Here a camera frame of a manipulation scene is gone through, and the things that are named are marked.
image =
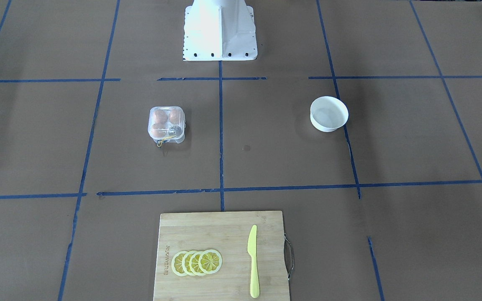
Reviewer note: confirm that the white round bowl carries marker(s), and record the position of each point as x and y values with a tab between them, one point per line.
328	114

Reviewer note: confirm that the brown egg upper slot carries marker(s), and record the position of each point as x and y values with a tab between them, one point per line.
175	116

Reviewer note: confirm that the bamboo cutting board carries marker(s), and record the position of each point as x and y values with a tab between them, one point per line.
226	232

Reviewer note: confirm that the lemon slice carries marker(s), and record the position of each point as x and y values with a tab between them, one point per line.
194	264
210	261
186	263
178	264

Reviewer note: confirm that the clear plastic egg box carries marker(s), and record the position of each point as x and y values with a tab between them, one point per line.
175	133

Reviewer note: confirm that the yellow plastic knife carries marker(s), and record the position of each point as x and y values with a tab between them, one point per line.
254	288

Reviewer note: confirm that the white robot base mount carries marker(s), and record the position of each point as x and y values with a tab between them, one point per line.
219	30

